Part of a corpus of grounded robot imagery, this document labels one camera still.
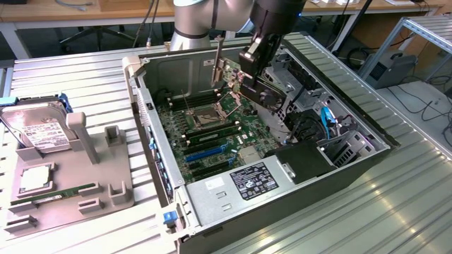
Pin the blue expansion slot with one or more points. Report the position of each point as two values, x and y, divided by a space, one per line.
204 154

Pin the grey parts rack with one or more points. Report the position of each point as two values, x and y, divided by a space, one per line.
71 174

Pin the black stand pole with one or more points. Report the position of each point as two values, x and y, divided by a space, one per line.
353 25

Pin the wooden desk with white frame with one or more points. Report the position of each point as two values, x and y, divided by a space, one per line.
324 9

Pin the black RAM slot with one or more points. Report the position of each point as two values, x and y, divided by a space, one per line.
199 99
196 94

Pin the black office chair base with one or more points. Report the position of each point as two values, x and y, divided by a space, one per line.
100 31

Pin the silver hard disk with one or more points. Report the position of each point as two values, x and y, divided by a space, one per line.
39 127

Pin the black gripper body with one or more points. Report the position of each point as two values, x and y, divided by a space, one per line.
279 16

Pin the silver CPU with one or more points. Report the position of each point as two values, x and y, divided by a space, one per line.
35 178

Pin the green RAM stick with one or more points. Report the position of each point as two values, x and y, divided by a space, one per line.
52 195
212 135

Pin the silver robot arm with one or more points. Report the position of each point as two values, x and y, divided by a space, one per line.
193 16

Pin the silver drive cage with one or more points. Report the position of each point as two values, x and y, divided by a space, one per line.
273 121

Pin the blue disk caddy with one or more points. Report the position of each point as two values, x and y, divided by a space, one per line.
65 101

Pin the grey power supply unit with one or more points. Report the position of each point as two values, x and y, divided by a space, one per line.
219 201

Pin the CPU socket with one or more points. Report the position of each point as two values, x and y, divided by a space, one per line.
204 117

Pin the graphics card with metal bracket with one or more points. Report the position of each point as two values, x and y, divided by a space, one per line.
268 96

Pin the grey control box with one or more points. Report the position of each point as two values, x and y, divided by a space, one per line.
388 71

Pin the green motherboard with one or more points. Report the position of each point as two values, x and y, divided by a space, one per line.
247 127

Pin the long black expansion slot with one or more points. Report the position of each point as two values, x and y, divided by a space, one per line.
204 148
208 166
211 172

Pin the aluminium frame table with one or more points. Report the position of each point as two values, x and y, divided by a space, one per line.
427 29

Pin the thin locking lever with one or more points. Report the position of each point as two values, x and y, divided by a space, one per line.
185 101

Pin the metal disk bay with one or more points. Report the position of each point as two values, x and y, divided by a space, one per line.
344 153

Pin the metal socket cover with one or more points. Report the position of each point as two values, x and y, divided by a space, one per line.
229 101

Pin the black fan shroud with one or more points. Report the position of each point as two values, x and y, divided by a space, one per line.
303 161

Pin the blue case latch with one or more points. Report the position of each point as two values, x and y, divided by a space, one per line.
169 217

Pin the silver chipset heatsink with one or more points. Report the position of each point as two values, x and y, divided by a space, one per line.
248 153

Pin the open black PC case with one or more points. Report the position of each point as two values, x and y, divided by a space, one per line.
317 201

